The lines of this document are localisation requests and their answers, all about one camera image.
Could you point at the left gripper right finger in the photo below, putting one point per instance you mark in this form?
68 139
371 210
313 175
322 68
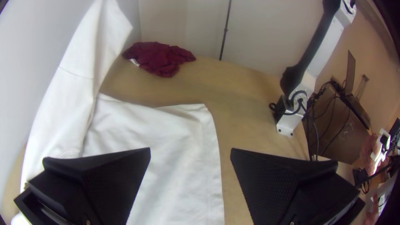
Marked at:
281 187

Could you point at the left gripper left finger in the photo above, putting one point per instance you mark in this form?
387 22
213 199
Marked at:
93 187

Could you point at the white t-shirt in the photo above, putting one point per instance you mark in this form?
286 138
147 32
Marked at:
162 156

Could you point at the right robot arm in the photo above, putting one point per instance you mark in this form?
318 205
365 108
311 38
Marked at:
322 50

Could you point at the brown cardboard box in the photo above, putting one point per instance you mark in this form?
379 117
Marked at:
331 134

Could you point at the dark red garment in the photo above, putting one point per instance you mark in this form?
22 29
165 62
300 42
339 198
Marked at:
159 59

